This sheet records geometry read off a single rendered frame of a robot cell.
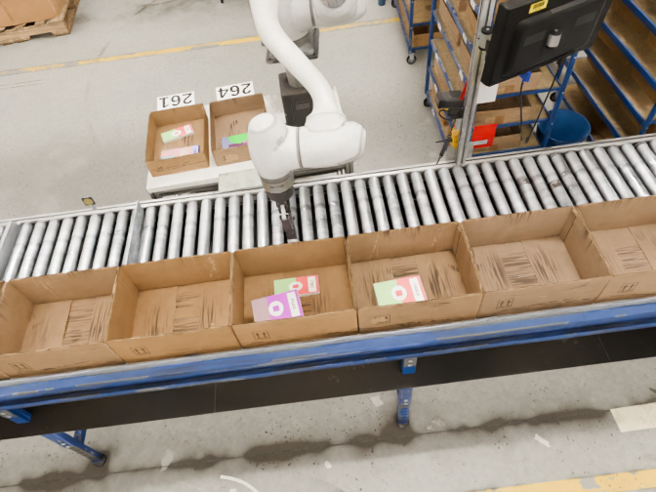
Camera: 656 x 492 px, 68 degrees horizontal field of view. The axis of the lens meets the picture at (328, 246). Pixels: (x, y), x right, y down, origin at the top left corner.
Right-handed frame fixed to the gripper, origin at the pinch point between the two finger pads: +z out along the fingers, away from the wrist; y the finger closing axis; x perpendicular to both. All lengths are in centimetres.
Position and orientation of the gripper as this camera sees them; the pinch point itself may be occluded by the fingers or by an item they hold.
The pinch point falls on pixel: (290, 230)
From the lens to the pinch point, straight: 149.6
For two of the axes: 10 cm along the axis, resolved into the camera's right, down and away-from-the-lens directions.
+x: 9.9, -1.3, -0.2
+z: 1.0, 6.1, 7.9
